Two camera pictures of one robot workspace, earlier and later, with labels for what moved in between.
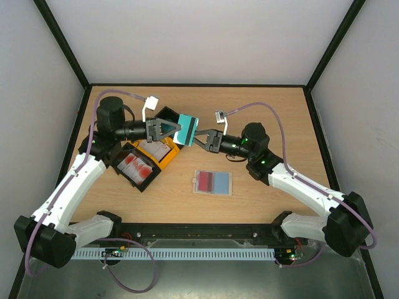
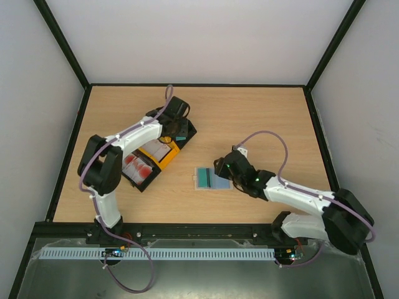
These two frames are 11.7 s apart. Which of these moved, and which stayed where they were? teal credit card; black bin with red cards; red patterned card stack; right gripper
Moved: right gripper; teal credit card
Stayed: red patterned card stack; black bin with red cards
